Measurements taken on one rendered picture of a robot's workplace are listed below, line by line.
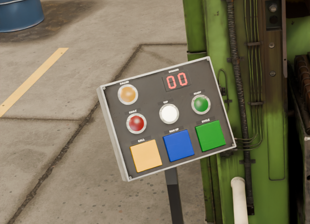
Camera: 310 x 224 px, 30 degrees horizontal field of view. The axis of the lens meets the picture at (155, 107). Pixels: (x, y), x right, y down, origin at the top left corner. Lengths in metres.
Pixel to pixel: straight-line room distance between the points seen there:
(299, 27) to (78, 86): 2.60
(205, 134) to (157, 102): 0.17
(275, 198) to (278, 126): 0.30
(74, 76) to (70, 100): 0.44
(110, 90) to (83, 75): 3.10
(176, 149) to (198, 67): 0.25
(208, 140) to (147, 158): 0.19
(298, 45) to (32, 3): 4.16
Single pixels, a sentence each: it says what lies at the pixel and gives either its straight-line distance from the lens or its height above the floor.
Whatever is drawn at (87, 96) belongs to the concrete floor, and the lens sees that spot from 4.36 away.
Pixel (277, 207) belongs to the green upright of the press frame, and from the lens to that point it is 2.23.
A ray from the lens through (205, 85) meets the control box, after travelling 1.70.
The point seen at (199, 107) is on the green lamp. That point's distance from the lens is 1.68.
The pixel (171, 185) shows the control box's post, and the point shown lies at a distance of 1.86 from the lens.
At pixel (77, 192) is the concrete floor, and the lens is 3.32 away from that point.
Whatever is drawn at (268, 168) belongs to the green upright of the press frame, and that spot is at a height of 0.67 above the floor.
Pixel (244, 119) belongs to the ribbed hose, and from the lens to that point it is 1.98.
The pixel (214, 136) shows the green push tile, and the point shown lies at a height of 1.01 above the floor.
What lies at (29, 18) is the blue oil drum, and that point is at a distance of 6.08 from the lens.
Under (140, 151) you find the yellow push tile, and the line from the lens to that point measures 1.62.
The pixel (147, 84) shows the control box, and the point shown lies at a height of 1.17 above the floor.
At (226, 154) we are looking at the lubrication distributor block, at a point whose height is 0.77.
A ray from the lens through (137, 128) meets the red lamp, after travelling 1.63.
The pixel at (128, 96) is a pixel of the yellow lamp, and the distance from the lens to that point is 1.63.
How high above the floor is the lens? 1.88
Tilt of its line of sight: 28 degrees down
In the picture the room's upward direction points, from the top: 8 degrees counter-clockwise
